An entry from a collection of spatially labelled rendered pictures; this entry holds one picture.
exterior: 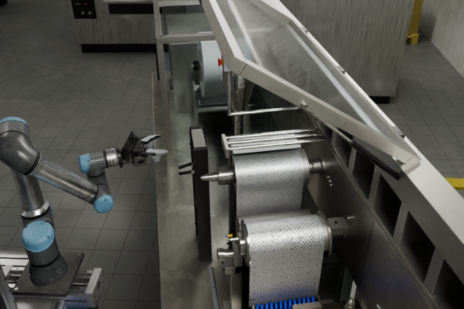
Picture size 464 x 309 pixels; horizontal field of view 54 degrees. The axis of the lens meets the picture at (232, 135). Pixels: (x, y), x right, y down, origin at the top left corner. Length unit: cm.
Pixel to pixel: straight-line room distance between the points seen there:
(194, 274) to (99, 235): 166
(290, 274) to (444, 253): 61
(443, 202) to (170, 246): 121
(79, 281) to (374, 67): 366
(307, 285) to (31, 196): 112
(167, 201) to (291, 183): 78
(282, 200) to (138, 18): 481
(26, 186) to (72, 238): 155
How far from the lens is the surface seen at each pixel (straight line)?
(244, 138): 161
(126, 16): 620
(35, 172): 177
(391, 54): 490
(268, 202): 162
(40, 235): 195
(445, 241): 106
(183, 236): 201
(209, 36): 212
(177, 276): 187
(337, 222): 153
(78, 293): 209
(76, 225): 356
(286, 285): 157
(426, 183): 114
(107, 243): 336
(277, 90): 95
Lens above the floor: 230
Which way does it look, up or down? 32 degrees down
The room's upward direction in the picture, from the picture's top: straight up
